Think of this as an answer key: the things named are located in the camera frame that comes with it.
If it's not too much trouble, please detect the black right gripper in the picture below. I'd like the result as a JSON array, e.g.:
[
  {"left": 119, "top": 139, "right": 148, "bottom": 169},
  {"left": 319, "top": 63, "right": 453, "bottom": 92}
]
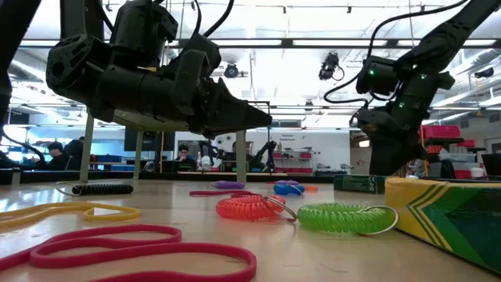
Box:
[{"left": 358, "top": 105, "right": 426, "bottom": 176}]

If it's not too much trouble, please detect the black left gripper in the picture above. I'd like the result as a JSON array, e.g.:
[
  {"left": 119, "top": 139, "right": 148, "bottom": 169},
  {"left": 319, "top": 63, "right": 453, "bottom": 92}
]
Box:
[{"left": 96, "top": 49, "right": 273, "bottom": 139}]

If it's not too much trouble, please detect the yellow green crayon box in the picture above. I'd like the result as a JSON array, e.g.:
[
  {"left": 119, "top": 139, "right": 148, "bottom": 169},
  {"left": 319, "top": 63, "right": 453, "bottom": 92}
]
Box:
[
  {"left": 384, "top": 176, "right": 501, "bottom": 276},
  {"left": 333, "top": 174, "right": 387, "bottom": 195}
]

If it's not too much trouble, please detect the blue coil wristband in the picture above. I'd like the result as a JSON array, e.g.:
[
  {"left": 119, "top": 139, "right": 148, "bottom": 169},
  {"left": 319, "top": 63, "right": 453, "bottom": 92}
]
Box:
[{"left": 272, "top": 183, "right": 305, "bottom": 196}]

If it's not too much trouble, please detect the black coil wristband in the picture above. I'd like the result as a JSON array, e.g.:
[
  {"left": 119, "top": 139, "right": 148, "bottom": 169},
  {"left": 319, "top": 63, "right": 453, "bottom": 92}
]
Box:
[{"left": 54, "top": 180, "right": 135, "bottom": 197}]

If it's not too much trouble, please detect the thin black metal stand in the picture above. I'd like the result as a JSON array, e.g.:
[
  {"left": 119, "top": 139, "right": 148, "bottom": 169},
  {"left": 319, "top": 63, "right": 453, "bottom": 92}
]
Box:
[{"left": 250, "top": 100, "right": 272, "bottom": 173}]

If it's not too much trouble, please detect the large red storage bin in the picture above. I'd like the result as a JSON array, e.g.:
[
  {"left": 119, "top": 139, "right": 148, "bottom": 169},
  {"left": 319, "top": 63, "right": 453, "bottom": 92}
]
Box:
[{"left": 419, "top": 125, "right": 461, "bottom": 140}]

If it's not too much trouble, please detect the person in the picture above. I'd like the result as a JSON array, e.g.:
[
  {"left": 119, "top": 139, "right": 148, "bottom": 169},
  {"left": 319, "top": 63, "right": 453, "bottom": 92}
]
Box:
[
  {"left": 174, "top": 143, "right": 198, "bottom": 172},
  {"left": 63, "top": 136, "right": 86, "bottom": 170},
  {"left": 38, "top": 140, "right": 71, "bottom": 172}
]

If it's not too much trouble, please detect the green coil wristband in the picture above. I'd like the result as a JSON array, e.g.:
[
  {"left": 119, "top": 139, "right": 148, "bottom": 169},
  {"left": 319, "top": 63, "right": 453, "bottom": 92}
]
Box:
[{"left": 296, "top": 202, "right": 399, "bottom": 237}]

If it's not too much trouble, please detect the black monitor screen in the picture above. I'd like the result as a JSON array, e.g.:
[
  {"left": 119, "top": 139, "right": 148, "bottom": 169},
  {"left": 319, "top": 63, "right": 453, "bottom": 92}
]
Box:
[{"left": 124, "top": 131, "right": 176, "bottom": 153}]

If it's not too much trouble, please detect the orange coil wristband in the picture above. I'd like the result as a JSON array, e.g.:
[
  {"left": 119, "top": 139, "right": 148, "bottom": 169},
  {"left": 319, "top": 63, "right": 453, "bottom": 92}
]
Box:
[{"left": 215, "top": 194, "right": 298, "bottom": 223}]

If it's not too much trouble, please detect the black laptop screen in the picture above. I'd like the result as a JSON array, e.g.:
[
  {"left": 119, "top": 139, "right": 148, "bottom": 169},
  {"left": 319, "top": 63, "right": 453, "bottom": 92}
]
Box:
[{"left": 481, "top": 153, "right": 501, "bottom": 176}]

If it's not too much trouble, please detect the yellow rubber band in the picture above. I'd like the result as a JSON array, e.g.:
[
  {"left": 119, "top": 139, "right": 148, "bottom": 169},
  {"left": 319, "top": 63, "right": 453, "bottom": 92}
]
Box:
[{"left": 0, "top": 201, "right": 142, "bottom": 230}]

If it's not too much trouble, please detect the round black ceiling camera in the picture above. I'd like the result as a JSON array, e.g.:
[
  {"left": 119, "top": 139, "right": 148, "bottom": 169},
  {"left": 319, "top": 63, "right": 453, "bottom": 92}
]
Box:
[{"left": 223, "top": 62, "right": 240, "bottom": 79}]

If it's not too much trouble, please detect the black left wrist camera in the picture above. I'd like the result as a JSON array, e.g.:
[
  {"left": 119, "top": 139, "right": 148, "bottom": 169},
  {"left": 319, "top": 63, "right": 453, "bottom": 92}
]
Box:
[{"left": 190, "top": 32, "right": 223, "bottom": 76}]

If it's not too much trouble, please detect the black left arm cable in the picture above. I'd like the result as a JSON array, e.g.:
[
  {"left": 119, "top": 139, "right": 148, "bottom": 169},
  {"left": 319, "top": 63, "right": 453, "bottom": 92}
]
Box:
[{"left": 190, "top": 0, "right": 236, "bottom": 38}]

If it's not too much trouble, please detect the black hanging camera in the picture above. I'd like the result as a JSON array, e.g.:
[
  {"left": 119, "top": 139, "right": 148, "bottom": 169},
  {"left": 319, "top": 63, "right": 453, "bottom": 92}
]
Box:
[{"left": 317, "top": 52, "right": 346, "bottom": 82}]

